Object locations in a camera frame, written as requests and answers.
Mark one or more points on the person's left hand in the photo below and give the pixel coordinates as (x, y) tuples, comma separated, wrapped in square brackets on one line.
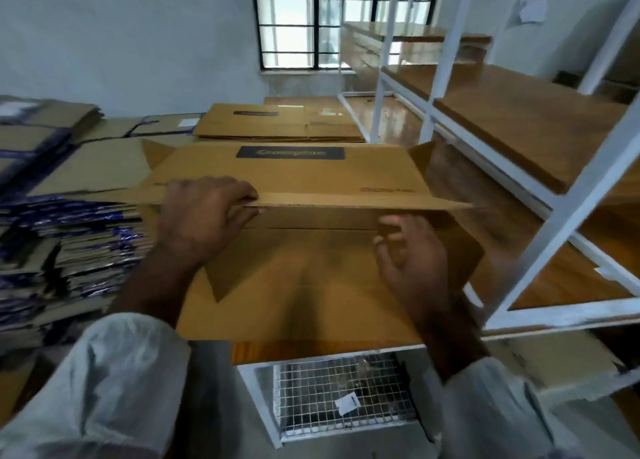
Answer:
[(205, 219)]

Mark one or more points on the person's right hand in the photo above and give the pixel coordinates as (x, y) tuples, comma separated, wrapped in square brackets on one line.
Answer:
[(415, 269)]

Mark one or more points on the assembled boxes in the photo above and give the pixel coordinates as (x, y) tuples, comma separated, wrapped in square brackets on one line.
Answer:
[(15, 384)]

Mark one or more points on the person's right forearm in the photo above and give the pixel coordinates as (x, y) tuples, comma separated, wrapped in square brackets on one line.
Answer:
[(450, 339)]

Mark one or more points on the person's left forearm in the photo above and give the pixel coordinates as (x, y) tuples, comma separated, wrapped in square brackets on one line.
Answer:
[(155, 284)]

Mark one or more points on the person's light grey shirt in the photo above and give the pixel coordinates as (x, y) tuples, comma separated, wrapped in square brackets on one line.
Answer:
[(90, 394)]

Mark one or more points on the crumpled tape scraps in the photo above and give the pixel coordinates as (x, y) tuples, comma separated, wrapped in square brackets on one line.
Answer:
[(345, 371)]

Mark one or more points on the wooden table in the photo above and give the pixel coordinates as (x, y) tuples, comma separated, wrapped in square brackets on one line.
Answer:
[(560, 274)]

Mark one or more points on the white paper tag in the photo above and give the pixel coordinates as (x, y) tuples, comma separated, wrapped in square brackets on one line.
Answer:
[(347, 404)]

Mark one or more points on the white metal shelf rack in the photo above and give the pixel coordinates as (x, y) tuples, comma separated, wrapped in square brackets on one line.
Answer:
[(570, 204)]

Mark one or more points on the black framed window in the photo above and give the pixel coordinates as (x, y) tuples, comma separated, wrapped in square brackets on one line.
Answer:
[(318, 19)]

